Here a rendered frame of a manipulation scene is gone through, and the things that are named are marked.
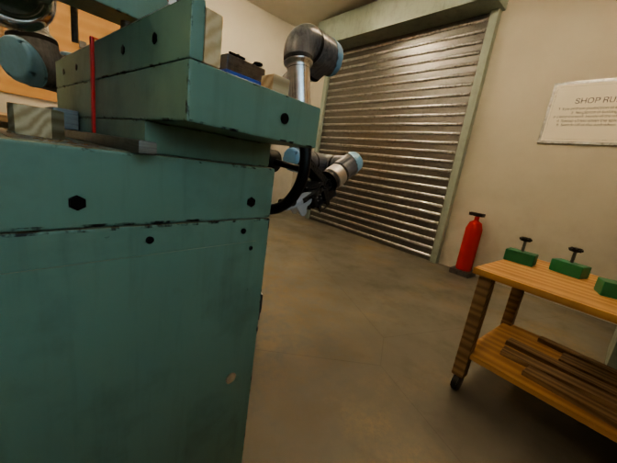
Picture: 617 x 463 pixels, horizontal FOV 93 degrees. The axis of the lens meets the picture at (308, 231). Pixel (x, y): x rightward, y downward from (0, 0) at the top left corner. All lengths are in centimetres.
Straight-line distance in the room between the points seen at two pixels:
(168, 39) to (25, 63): 84
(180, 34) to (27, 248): 27
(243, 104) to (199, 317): 33
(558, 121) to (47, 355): 318
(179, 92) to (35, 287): 25
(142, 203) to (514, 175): 301
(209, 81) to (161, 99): 7
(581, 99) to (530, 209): 88
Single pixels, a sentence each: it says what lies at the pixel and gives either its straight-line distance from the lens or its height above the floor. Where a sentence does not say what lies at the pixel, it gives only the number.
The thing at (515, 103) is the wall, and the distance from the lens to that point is 329.
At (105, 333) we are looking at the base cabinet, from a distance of 47.
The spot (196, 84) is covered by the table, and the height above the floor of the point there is 88.
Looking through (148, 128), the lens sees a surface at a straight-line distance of 44.
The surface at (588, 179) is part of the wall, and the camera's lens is 308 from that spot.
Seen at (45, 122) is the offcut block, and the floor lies 82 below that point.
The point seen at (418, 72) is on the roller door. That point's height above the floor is 193.
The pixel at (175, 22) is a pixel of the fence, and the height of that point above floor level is 94.
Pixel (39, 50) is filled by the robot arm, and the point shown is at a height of 102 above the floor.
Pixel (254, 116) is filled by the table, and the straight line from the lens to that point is 39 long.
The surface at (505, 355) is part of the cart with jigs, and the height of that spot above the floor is 19.
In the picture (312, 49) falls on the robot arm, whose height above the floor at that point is 117.
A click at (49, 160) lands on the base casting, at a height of 78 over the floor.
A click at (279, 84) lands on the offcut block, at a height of 92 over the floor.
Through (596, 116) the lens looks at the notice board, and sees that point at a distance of 314.
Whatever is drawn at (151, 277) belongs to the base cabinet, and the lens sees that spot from 45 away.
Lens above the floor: 82
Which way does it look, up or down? 13 degrees down
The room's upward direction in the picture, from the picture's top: 8 degrees clockwise
